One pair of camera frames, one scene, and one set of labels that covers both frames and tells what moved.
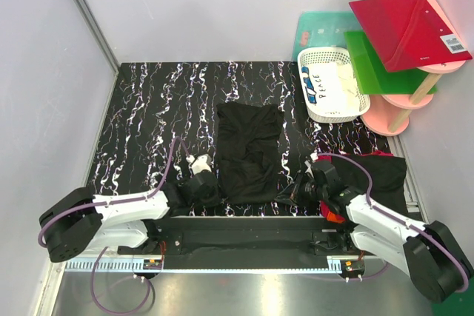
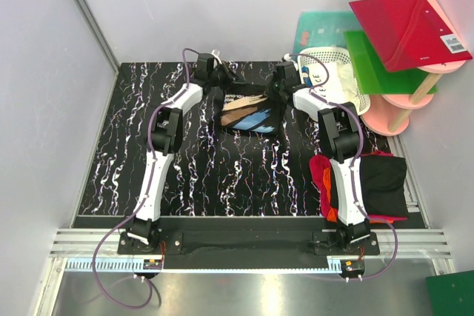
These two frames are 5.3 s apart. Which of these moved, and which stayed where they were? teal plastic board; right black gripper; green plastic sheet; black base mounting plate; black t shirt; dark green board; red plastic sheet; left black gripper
Moved: left black gripper; right black gripper; black t shirt
Stayed: teal plastic board; red plastic sheet; dark green board; green plastic sheet; black base mounting plate
